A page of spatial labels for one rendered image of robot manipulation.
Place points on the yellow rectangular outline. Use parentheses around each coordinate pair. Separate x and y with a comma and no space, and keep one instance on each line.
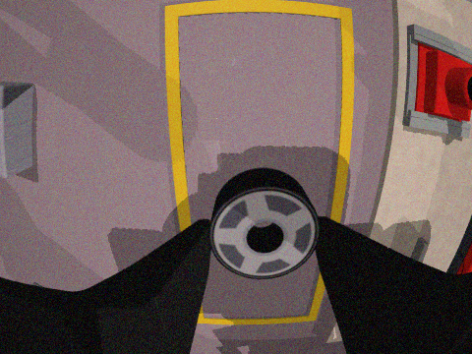
(176,137)

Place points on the black tyre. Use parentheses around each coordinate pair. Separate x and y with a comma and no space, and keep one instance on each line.
(263,194)

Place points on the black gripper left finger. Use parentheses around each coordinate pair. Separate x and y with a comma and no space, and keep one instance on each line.
(151,307)

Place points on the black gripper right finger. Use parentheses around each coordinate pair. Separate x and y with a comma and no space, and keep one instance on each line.
(387,303)

